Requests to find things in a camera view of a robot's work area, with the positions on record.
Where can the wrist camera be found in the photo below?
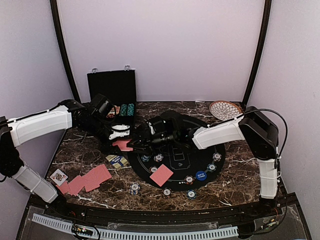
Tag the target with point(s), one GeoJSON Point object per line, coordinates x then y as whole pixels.
{"type": "Point", "coordinates": [100, 106]}
{"type": "Point", "coordinates": [173, 117]}

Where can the green and blue chip row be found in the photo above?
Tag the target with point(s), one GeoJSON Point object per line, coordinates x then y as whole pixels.
{"type": "Point", "coordinates": [123, 110]}

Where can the brown poker chip stack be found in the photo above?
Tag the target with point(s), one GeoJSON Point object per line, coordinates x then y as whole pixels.
{"type": "Point", "coordinates": [166, 193]}

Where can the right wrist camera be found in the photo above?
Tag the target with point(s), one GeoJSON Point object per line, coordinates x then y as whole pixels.
{"type": "Point", "coordinates": [173, 117]}

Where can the teal and blue chip row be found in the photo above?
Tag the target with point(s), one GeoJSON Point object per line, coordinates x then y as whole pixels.
{"type": "Point", "coordinates": [130, 110]}

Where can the face-up queen card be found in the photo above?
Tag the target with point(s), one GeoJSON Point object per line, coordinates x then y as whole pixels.
{"type": "Point", "coordinates": [58, 177]}

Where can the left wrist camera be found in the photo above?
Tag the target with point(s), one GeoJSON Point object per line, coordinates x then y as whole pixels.
{"type": "Point", "coordinates": [100, 106]}

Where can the spilled red cards on table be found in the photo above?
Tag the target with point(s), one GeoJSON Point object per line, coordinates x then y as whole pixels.
{"type": "Point", "coordinates": [90, 181]}

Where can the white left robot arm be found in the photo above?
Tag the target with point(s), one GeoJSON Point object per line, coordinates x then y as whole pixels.
{"type": "Point", "coordinates": [17, 131]}

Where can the gold card box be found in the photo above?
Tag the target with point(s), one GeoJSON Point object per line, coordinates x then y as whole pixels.
{"type": "Point", "coordinates": [117, 161]}

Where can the blue chip stack on table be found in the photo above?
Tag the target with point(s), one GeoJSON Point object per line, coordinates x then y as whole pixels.
{"type": "Point", "coordinates": [134, 189]}

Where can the black poker chip case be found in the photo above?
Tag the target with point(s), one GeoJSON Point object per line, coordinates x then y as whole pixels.
{"type": "Point", "coordinates": [119, 86]}

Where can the red card deck in case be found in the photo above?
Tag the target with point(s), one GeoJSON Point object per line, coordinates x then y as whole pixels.
{"type": "Point", "coordinates": [113, 112]}

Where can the red card deck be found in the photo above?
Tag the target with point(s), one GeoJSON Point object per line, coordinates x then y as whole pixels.
{"type": "Point", "coordinates": [122, 144]}
{"type": "Point", "coordinates": [113, 112]}

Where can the blue tan chip stack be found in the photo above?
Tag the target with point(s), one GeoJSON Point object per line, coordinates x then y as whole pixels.
{"type": "Point", "coordinates": [216, 157]}
{"type": "Point", "coordinates": [158, 158]}

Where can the round black poker mat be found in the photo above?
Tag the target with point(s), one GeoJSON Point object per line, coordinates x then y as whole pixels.
{"type": "Point", "coordinates": [180, 162]}

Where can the red cards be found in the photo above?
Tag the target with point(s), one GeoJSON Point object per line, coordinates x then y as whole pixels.
{"type": "Point", "coordinates": [90, 181]}
{"type": "Point", "coordinates": [161, 175]}

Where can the white slotted cable duct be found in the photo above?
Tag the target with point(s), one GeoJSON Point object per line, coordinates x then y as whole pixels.
{"type": "Point", "coordinates": [119, 231]}

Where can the blue round blind button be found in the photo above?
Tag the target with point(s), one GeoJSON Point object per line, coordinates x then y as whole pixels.
{"type": "Point", "coordinates": [201, 175]}

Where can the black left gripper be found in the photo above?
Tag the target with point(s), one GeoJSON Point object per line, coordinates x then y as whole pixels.
{"type": "Point", "coordinates": [108, 148]}

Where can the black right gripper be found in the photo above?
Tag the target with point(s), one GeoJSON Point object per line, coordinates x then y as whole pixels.
{"type": "Point", "coordinates": [146, 140]}

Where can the black right frame post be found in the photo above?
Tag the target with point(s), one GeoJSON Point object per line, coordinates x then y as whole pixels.
{"type": "Point", "coordinates": [258, 53]}

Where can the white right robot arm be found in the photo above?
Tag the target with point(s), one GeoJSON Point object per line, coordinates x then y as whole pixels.
{"type": "Point", "coordinates": [251, 134]}

